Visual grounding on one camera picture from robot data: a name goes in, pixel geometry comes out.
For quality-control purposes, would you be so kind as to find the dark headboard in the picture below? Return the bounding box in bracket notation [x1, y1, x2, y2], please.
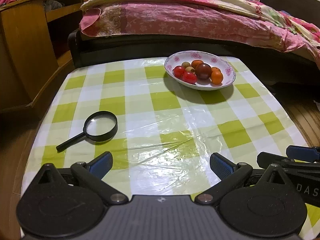
[260, 0, 320, 28]

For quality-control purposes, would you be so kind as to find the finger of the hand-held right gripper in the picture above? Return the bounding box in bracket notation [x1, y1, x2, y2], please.
[286, 145, 320, 163]
[257, 151, 297, 168]

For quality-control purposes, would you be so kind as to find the white floral plate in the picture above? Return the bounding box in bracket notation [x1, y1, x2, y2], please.
[164, 51, 236, 91]

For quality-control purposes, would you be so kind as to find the small red cherry tomato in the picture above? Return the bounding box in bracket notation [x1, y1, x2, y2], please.
[173, 66, 186, 78]

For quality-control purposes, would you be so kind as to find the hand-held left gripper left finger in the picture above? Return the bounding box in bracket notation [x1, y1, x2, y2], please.
[30, 151, 129, 205]

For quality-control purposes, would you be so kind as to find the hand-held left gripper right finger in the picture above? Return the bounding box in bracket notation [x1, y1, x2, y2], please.
[194, 152, 295, 205]

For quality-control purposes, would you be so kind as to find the large dark purple tomato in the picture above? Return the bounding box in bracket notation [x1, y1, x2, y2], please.
[195, 63, 212, 80]

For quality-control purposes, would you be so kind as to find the black bed frame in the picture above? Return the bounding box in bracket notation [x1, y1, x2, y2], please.
[67, 27, 320, 85]

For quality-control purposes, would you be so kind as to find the wooden cabinet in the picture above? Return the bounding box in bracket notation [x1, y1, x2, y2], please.
[0, 0, 94, 115]

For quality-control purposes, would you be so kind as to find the grey cloth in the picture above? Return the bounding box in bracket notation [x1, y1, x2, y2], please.
[43, 0, 65, 12]

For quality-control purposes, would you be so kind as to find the large red cherry tomato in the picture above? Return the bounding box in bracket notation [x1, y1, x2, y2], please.
[182, 71, 198, 84]

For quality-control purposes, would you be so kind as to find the green checkered tablecloth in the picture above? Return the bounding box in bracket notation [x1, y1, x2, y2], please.
[21, 56, 320, 240]

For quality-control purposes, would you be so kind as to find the black magnifying glass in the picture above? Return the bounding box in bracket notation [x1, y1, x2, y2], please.
[56, 111, 118, 153]

